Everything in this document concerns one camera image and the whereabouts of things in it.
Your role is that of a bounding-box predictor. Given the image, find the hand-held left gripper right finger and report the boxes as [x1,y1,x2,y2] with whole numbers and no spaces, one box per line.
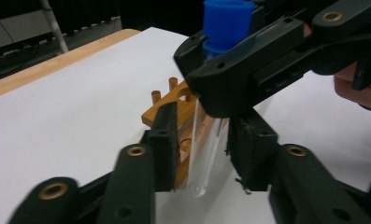
[224,108,281,195]

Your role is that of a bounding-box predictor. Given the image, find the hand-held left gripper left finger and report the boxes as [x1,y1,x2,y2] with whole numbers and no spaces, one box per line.
[141,101,180,193]

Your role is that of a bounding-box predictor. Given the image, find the wooden test tube rack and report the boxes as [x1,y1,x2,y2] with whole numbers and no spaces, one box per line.
[140,77,233,190]

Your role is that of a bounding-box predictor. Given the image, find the blue-capped test tube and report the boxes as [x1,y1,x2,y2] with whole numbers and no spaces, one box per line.
[186,0,257,198]

